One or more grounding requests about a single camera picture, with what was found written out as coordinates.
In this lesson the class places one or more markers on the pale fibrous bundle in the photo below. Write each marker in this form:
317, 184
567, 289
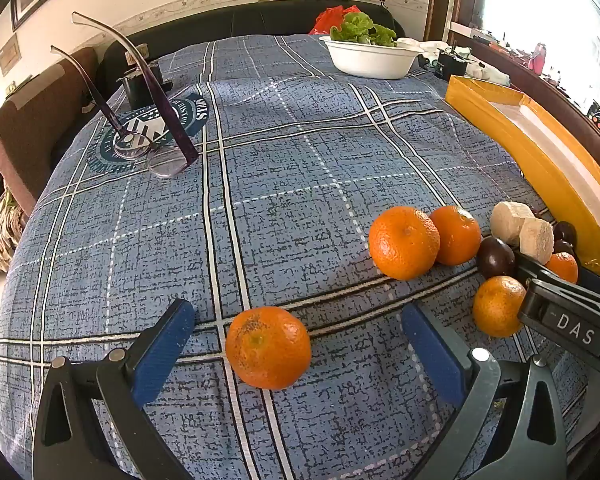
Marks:
0, 235

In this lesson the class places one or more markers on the dark purple plum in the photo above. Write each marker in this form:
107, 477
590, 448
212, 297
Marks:
562, 247
565, 231
496, 258

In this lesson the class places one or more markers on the green lettuce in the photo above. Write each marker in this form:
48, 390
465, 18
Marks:
360, 27

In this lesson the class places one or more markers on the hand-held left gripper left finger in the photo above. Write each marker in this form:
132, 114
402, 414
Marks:
162, 355

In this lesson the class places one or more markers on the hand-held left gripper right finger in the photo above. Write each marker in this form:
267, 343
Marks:
432, 355

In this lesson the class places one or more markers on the black cylindrical motor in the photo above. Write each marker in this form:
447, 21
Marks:
452, 66

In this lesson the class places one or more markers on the brown wooden cabinet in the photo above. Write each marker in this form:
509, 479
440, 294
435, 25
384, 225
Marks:
545, 90

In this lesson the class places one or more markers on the brown armchair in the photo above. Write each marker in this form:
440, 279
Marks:
25, 130

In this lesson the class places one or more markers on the black padded sofa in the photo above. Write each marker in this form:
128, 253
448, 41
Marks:
260, 22

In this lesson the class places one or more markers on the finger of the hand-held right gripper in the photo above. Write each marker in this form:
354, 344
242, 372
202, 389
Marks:
545, 310
532, 267

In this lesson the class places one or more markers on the white bowl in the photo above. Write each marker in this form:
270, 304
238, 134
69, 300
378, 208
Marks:
370, 62

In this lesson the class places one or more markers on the small black box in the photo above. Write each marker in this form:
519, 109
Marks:
137, 91

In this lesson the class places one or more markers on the small orange mandarin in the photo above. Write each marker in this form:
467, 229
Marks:
562, 265

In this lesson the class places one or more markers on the purple-framed eyeglasses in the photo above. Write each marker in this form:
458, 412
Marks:
171, 117

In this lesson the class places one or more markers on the yellow cardboard box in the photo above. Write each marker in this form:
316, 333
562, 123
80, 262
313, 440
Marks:
530, 160

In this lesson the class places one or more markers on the pink bottle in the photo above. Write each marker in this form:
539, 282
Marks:
537, 57

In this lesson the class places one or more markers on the small wall plaque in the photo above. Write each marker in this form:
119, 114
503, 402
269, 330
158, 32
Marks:
9, 55

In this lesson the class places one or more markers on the red plastic bag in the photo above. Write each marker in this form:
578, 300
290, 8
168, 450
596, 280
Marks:
327, 19

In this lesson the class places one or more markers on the cream banana piece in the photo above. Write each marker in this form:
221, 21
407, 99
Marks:
509, 222
536, 241

